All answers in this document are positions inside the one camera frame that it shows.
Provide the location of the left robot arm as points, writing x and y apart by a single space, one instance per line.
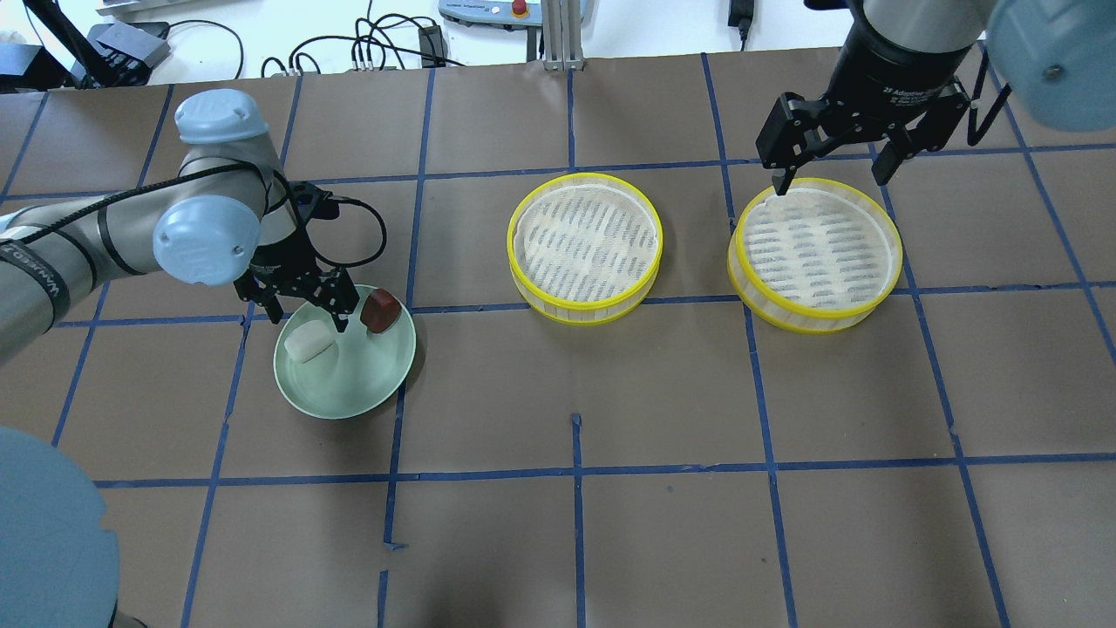
228 216

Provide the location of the light green plate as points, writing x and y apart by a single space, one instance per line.
360 371

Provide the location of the brown steamed bun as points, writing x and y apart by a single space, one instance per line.
380 311

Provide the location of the grey device box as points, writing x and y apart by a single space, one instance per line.
143 44

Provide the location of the white steamed bun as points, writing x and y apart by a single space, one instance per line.
308 340

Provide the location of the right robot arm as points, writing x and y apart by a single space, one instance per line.
1056 57

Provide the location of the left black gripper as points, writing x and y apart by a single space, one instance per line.
281 260

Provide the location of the black power adapter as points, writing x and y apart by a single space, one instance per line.
741 17

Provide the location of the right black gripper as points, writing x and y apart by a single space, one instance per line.
889 74

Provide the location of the aluminium frame post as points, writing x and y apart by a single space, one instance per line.
561 28

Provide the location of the yellow bamboo steamer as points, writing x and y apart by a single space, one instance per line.
585 249
814 261

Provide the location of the teach pendant with red button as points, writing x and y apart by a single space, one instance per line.
508 15

